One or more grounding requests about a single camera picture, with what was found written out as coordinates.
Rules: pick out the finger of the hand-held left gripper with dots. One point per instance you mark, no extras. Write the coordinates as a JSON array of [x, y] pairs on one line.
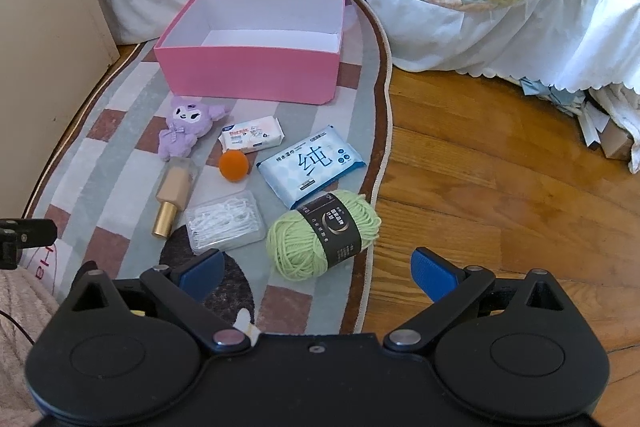
[[37, 231]]

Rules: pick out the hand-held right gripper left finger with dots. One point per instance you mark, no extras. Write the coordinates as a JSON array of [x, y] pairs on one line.
[[202, 272]]

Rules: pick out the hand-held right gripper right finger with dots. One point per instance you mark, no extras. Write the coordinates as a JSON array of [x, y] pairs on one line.
[[432, 274]]

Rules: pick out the clear floss picks box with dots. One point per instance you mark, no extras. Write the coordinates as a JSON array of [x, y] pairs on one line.
[[225, 222]]

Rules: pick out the gold capped beige bottle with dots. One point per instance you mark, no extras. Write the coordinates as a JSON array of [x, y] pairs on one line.
[[172, 194]]

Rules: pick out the green yarn ball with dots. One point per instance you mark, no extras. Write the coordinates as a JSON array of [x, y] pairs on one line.
[[300, 247]]

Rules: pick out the orange ball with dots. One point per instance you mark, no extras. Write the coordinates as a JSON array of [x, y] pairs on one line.
[[234, 167]]

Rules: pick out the purple plush toy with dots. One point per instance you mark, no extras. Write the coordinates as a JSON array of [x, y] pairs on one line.
[[185, 127]]

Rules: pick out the small white tissue pack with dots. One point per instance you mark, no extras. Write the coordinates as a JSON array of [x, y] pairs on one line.
[[252, 134]]

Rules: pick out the blue wet wipes pack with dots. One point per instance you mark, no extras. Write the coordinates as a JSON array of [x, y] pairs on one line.
[[310, 167]]

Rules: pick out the pink cardboard box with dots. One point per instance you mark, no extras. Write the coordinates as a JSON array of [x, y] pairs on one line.
[[250, 72]]

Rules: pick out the pink fuzzy garment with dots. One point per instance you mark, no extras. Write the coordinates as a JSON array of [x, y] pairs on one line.
[[25, 307]]

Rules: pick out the checkered oval rug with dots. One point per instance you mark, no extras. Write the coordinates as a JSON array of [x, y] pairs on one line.
[[125, 152]]

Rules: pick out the beige wooden board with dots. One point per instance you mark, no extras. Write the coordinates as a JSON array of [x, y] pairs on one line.
[[45, 72]]

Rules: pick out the crumpled papers pile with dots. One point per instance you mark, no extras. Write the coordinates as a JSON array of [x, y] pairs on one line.
[[595, 117]]

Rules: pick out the white bed skirt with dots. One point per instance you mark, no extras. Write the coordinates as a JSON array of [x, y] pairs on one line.
[[500, 37]]

